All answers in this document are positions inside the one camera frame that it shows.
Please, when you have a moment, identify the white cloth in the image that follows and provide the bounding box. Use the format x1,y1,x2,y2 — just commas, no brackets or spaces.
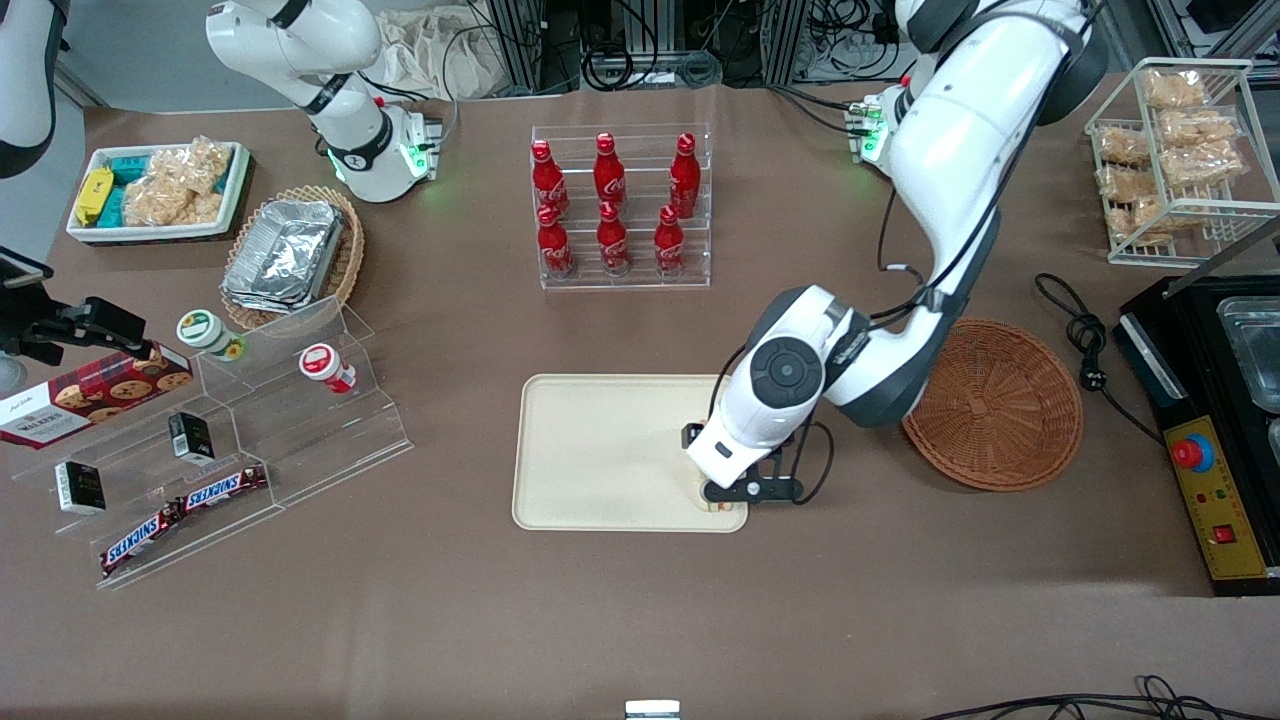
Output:
374,8,503,102

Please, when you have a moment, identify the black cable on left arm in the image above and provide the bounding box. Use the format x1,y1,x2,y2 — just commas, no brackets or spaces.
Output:
795,418,837,504

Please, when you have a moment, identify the cream plastic tray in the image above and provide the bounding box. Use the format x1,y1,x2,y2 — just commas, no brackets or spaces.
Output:
512,374,750,534

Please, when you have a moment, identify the round brown wicker basket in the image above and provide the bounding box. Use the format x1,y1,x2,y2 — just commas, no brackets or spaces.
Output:
902,318,1085,493

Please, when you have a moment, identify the red cookie box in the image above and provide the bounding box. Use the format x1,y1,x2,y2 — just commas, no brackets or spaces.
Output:
0,342,195,452

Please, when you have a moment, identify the red lid cup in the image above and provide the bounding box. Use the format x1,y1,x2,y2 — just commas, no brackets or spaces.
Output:
298,342,358,395

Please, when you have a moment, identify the stack of foil containers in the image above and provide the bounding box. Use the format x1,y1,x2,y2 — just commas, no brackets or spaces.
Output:
221,197,347,317

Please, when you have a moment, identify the yellow snack pack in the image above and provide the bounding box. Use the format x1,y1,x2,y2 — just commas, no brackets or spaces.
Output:
75,166,114,227

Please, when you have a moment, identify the black power cable with plug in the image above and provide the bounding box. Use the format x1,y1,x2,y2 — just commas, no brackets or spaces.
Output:
1034,271,1167,447

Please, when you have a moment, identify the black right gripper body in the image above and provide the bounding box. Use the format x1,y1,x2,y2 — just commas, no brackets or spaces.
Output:
0,295,93,367

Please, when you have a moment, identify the green lid cup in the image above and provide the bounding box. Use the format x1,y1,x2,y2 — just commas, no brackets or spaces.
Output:
176,308,247,362

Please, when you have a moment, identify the white wire rack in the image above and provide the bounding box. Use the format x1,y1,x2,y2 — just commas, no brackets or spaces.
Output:
1084,56,1280,270

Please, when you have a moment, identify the clear acrylic bottle rack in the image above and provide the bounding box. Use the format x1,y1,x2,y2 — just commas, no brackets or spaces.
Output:
529,122,714,292

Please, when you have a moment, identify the white rectangular bin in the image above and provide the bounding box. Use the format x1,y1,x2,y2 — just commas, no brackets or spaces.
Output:
65,140,254,247

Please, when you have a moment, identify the black floor cable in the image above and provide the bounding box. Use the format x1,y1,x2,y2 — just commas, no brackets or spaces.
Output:
918,674,1280,720

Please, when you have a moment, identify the bagged rice cracker snack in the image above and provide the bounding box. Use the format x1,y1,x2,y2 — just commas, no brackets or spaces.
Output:
119,136,234,227
1096,163,1161,202
1142,67,1209,111
1104,195,1167,247
1096,127,1152,167
1160,140,1247,190
1158,107,1242,147

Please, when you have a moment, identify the small black box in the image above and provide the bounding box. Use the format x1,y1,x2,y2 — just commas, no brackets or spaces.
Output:
54,460,107,516
167,410,216,465

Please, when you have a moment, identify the black sealing machine yellow panel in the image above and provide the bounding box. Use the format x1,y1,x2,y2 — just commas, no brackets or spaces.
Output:
1112,214,1280,599

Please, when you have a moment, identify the clear acrylic stepped shelf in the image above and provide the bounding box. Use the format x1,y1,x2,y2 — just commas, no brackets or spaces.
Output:
9,294,415,592

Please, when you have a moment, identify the oval tan wicker basket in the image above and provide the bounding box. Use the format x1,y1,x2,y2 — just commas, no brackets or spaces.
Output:
221,184,367,332

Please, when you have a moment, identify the red cola bottle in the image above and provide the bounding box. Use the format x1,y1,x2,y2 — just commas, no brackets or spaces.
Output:
668,132,702,217
530,138,570,217
536,203,577,280
596,200,632,277
593,131,628,207
654,204,688,277

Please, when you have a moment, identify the snickers bar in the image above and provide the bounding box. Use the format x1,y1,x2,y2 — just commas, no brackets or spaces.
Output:
177,462,270,514
99,502,184,579

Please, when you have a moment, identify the coiled black cable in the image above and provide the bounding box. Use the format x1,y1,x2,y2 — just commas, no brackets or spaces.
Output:
583,38,723,93

